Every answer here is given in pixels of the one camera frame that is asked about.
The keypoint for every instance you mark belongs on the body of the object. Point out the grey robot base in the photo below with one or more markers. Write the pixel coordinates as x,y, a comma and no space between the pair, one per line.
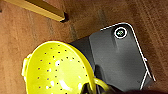
123,56

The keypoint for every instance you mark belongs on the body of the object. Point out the white table with dishes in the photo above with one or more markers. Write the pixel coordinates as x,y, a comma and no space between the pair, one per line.
40,8

